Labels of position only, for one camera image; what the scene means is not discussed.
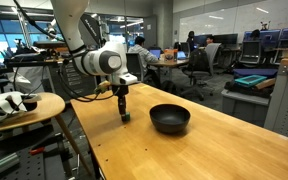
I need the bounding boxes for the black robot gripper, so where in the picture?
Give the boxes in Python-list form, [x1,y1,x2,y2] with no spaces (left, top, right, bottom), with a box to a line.
[112,85,129,122]

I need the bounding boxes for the small green block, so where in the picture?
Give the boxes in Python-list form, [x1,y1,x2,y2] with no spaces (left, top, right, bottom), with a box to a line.
[122,112,130,122]

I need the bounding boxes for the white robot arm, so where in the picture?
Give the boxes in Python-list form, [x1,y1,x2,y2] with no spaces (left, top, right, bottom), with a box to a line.
[50,0,138,122]

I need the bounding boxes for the black bowl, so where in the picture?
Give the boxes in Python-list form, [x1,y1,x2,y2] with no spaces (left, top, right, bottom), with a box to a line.
[149,104,191,134]

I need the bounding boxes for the grey office chair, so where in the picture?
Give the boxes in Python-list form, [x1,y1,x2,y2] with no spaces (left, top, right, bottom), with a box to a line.
[126,53,144,81]

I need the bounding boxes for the seated person in white shirt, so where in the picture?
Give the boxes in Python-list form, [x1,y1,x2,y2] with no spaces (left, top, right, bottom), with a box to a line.
[128,36,161,87]

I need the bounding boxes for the wooden office desk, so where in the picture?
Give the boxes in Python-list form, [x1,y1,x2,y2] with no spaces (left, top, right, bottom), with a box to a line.
[149,58,189,80]

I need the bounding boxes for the open laptop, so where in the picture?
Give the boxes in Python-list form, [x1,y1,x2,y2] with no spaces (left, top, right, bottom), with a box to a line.
[150,49,161,59]

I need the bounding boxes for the grey drawer cabinet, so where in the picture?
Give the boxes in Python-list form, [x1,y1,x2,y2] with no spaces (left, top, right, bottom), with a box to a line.
[48,62,97,102]

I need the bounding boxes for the orange box on desk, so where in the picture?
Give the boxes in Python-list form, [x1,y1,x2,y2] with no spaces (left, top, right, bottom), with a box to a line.
[164,49,178,61]

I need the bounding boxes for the round wooden side table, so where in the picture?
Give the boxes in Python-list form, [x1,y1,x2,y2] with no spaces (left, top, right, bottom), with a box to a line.
[0,92,92,175]

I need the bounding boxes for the black photo softbox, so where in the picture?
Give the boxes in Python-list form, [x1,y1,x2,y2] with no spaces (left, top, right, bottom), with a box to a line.
[79,14,101,48]

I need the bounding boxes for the black office chair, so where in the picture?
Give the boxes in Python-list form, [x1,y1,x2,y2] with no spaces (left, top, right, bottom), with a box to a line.
[180,43,220,101]

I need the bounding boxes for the white and black cloth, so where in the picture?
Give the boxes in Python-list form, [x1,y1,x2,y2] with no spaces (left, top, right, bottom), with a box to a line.
[0,91,42,122]

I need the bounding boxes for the teal tray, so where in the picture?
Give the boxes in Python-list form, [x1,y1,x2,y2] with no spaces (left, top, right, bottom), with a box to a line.
[235,75,266,87]

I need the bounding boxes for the grey storage bin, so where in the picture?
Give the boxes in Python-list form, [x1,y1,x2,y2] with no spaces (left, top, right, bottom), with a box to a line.
[221,89,269,127]

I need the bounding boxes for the aluminium extrusion bar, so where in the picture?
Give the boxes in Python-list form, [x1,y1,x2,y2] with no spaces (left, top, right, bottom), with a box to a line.
[0,153,19,173]

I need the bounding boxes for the orange handled tool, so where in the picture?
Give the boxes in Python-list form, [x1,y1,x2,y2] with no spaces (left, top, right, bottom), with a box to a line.
[29,147,45,156]

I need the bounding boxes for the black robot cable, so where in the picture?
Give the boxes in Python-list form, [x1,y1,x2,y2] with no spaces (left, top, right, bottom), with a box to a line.
[12,0,118,103]

